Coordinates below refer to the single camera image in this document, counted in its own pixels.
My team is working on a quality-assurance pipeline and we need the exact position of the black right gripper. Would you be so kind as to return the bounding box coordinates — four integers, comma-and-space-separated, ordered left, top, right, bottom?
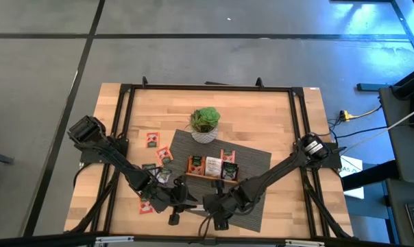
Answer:
202, 180, 251, 231

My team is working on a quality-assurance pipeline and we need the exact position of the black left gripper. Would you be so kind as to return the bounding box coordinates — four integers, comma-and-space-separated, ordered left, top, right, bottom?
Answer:
148, 176, 199, 226

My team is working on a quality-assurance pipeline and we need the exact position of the dark purple tea packet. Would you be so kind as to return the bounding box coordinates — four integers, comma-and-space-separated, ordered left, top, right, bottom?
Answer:
141, 163, 158, 176
221, 161, 240, 182
156, 167, 173, 185

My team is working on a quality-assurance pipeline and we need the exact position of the wooden three-compartment tea box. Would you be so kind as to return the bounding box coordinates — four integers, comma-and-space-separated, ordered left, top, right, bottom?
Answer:
185, 154, 241, 186

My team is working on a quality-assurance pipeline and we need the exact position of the grey woven placemat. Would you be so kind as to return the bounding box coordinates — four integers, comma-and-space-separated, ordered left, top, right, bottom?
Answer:
158, 128, 273, 233

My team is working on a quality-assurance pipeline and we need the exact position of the succulent in patterned white pot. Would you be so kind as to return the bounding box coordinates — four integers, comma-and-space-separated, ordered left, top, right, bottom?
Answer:
186, 106, 222, 145

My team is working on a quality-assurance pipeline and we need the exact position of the white printed box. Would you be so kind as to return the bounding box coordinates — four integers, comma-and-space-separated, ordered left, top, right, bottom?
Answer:
339, 154, 365, 200

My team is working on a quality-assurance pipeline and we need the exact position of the black desk support beam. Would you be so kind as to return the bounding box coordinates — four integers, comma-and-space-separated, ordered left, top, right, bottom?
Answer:
341, 160, 400, 191

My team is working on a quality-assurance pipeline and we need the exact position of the dark desk with keyboard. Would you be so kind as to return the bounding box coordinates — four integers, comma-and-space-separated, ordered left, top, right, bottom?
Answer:
385, 178, 414, 247

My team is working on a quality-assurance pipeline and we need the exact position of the teal floor bar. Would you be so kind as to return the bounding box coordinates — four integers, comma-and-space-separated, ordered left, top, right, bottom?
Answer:
356, 83, 393, 92

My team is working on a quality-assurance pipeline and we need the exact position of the black angled beam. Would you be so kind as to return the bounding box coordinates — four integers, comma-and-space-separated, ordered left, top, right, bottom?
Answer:
391, 63, 414, 101

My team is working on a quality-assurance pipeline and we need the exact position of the silver metal bracket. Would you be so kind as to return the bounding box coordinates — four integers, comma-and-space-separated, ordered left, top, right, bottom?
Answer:
284, 239, 326, 247
95, 235, 134, 244

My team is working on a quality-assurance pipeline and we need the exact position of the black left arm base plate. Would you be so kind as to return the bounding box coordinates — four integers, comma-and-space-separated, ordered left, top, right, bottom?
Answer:
75, 137, 130, 165

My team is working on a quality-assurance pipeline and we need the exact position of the black metal table frame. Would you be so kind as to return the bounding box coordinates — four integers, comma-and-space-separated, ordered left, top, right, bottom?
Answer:
0, 75, 414, 247

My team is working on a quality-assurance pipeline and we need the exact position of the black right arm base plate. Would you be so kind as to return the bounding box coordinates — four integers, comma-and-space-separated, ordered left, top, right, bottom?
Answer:
294, 139, 343, 169

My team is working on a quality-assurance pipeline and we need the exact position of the thin white cord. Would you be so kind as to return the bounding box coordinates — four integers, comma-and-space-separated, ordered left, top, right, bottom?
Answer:
343, 104, 414, 152

